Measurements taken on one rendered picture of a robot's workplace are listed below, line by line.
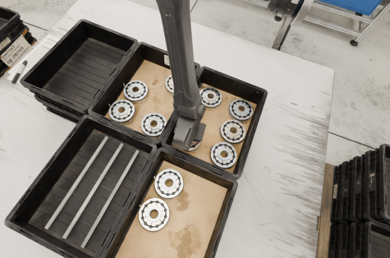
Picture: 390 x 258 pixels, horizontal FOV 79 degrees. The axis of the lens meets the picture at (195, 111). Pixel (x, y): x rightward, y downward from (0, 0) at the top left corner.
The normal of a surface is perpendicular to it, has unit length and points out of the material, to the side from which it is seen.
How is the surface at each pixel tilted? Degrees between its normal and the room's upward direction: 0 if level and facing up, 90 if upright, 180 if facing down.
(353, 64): 0
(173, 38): 83
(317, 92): 0
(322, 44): 0
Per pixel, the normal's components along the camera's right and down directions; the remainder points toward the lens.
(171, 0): -0.36, 0.73
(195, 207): 0.08, -0.48
